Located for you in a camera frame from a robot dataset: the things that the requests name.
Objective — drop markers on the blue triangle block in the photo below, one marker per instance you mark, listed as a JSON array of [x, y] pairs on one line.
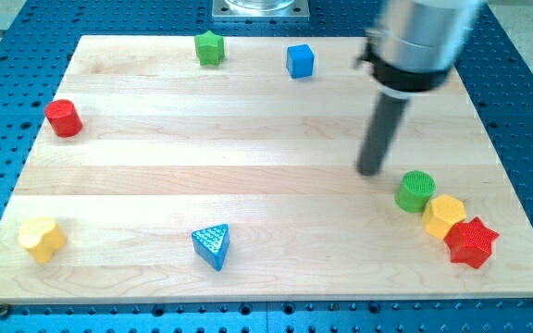
[[212, 244]]

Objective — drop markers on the blue cube block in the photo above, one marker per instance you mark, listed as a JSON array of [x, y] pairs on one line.
[[300, 61]]

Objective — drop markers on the wooden board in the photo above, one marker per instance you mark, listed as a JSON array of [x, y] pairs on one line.
[[168, 147]]

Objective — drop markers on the green star block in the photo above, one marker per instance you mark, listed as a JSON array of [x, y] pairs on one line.
[[209, 48]]

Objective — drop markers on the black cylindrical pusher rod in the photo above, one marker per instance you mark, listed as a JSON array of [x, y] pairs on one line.
[[386, 119]]

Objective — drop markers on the green cylinder block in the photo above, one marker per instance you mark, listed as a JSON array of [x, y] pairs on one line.
[[415, 190]]

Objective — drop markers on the yellow hexagon block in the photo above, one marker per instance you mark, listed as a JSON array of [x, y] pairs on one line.
[[441, 214]]

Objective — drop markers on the red cylinder block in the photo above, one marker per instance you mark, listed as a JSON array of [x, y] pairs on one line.
[[63, 117]]

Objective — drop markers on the red star block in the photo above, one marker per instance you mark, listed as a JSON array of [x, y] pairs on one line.
[[470, 242]]

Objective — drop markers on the yellow heart block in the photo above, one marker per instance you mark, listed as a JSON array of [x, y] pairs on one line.
[[41, 237]]

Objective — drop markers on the blue perforated table plate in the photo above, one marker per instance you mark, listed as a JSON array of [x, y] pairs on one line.
[[34, 53]]

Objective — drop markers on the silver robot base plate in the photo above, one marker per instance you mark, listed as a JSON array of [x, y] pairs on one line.
[[237, 10]]

